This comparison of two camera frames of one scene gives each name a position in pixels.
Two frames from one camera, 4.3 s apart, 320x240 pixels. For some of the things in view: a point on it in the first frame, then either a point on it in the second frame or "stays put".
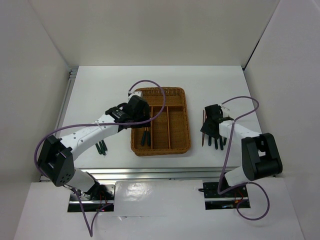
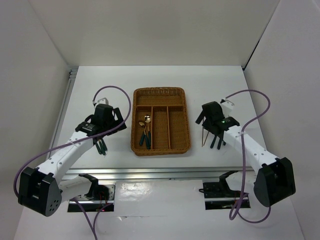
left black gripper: x=146 y=113 -> x=117 y=122
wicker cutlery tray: x=170 y=133 stays put
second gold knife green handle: x=104 y=145 stays put
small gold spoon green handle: x=149 y=137 -> x=142 y=123
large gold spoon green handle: x=143 y=138 -> x=147 y=119
